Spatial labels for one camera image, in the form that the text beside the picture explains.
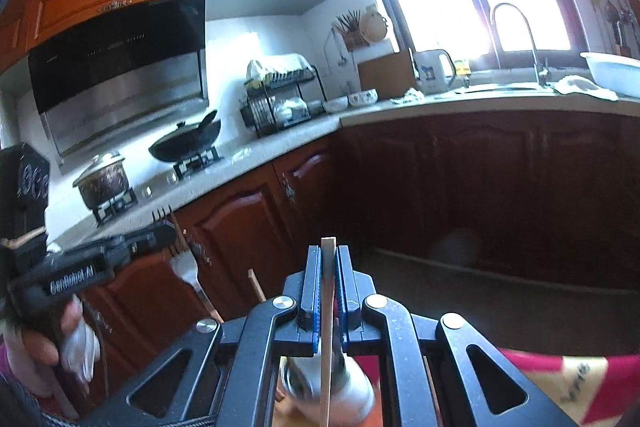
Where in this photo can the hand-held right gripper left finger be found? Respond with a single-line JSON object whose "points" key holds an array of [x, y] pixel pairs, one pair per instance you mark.
{"points": [[311, 297]]}

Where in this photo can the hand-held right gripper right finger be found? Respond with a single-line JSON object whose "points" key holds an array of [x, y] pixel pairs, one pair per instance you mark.
{"points": [[345, 292]]}

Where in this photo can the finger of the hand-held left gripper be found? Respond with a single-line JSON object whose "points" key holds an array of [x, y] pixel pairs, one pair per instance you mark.
{"points": [[145, 239]]}

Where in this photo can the wooden chopstick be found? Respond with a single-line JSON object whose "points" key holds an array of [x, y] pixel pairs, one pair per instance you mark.
{"points": [[256, 287], [328, 267]]}

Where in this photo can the metal fork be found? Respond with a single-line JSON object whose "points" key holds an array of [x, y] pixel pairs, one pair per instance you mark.
{"points": [[187, 274]]}

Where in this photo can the white insulated steel jar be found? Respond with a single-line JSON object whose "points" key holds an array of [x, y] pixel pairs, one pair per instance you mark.
{"points": [[355, 397]]}

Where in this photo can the person's left forearm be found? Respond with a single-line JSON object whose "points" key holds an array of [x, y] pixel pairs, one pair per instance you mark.
{"points": [[20, 407]]}

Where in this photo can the person's left hand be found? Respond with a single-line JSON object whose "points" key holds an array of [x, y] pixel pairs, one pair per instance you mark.
{"points": [[35, 357]]}

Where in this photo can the steel pot on stove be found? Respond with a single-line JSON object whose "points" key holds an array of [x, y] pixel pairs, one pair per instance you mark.
{"points": [[102, 187]]}

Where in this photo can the gas stove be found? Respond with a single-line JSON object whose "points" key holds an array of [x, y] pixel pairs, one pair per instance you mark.
{"points": [[197, 168]]}

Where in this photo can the black wok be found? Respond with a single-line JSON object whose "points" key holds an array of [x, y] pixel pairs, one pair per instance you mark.
{"points": [[185, 144]]}

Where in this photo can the speckled stone countertop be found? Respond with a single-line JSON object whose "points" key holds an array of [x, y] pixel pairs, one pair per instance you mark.
{"points": [[280, 147]]}

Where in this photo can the plain white bowl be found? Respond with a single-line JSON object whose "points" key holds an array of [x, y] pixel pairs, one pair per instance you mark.
{"points": [[335, 105]]}

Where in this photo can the range hood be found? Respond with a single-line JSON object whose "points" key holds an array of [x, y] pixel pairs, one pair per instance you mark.
{"points": [[120, 52]]}

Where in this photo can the dark wooden base cabinets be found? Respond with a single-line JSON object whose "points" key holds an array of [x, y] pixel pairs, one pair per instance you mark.
{"points": [[500, 182]]}

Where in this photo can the patterned white bowl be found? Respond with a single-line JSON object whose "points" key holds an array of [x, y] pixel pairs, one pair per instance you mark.
{"points": [[362, 97]]}

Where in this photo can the small crumpled rag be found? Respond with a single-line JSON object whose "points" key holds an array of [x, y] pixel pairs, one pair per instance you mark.
{"points": [[407, 96]]}

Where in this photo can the wooden cutting board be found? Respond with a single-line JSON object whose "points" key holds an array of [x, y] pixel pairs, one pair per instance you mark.
{"points": [[385, 74]]}

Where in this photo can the hanging metal ladle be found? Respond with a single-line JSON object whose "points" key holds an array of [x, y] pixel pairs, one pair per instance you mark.
{"points": [[341, 57]]}

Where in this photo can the white electric kettle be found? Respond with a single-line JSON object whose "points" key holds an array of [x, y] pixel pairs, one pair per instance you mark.
{"points": [[432, 69]]}

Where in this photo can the small yellow bottle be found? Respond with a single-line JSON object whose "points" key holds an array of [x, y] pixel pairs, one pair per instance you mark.
{"points": [[462, 68]]}

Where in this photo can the steel sink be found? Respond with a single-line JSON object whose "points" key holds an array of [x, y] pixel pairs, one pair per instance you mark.
{"points": [[500, 89]]}

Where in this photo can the curved metal faucet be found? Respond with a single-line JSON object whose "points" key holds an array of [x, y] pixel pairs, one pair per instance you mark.
{"points": [[536, 57]]}

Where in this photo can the white dishcloth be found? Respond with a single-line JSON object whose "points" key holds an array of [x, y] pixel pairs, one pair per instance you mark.
{"points": [[580, 86]]}

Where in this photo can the white plastic basin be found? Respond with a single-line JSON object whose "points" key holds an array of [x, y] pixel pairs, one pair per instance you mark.
{"points": [[615, 72]]}

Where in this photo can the wall chopstick holder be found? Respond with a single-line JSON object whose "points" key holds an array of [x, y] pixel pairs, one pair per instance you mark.
{"points": [[352, 38]]}

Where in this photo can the beige round wall hanging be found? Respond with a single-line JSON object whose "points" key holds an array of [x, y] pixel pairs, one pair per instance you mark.
{"points": [[375, 24]]}

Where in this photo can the wall rail with hanging utensils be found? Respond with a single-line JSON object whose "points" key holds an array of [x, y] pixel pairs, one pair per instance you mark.
{"points": [[620, 27]]}

